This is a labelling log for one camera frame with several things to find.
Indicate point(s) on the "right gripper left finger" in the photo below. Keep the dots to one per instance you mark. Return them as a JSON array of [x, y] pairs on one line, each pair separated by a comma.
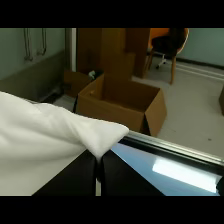
[[76, 178]]

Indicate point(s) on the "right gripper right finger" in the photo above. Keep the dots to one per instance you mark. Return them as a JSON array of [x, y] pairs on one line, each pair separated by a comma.
[[123, 178]]

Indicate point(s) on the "white garment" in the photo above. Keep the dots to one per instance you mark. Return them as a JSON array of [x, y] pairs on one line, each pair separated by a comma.
[[40, 140]]

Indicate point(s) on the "large open cardboard box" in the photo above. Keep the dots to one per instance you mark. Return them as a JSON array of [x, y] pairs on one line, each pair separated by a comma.
[[123, 103]]

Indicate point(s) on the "small cardboard box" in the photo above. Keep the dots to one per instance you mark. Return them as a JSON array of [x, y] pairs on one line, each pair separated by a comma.
[[76, 83]]

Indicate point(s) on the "brown wooden cabinet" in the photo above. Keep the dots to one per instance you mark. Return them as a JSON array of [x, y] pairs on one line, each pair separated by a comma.
[[110, 50]]

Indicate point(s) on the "orange chair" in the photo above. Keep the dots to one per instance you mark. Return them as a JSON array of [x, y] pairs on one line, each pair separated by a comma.
[[170, 41]]

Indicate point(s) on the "silver frame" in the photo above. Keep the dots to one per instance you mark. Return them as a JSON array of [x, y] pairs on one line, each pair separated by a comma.
[[173, 148]]

